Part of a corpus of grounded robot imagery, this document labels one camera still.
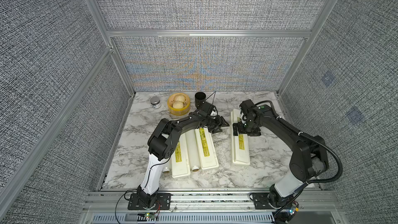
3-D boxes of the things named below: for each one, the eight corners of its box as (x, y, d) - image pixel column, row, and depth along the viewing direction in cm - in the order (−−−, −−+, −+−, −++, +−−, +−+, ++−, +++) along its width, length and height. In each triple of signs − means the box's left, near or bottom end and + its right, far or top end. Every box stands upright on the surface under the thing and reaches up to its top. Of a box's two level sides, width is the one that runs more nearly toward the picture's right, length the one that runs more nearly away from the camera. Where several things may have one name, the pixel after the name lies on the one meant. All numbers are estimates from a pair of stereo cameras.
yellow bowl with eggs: (167, 115, 107) (166, 111, 104) (170, 97, 118) (169, 93, 115) (190, 115, 107) (189, 111, 104) (190, 97, 118) (190, 93, 114)
